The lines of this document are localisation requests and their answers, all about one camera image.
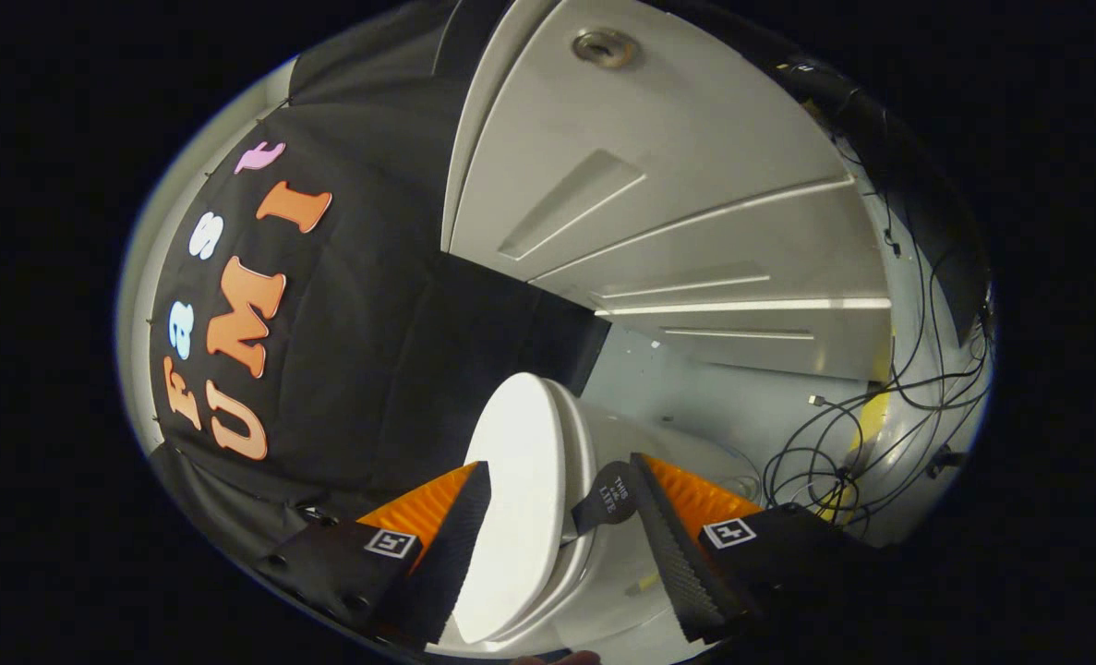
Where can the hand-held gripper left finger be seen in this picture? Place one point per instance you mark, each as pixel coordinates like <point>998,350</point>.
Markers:
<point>451,563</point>

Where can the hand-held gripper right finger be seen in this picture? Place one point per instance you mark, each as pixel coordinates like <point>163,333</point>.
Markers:
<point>681,563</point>

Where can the white toilet lid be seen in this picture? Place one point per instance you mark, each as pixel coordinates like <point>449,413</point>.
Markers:
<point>520,480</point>

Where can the white toilet body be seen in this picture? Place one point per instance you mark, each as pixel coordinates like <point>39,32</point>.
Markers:
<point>640,434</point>

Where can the white toilet seat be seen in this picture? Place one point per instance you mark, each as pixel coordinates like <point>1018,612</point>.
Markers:
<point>583,443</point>

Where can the yellow strip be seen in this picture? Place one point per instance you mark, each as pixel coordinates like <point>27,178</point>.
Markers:
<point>873,416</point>

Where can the black backdrop cloth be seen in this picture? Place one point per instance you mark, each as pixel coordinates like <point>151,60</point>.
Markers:
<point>344,323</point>

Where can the round metal fitting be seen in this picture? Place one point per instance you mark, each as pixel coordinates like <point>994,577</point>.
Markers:
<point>605,46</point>

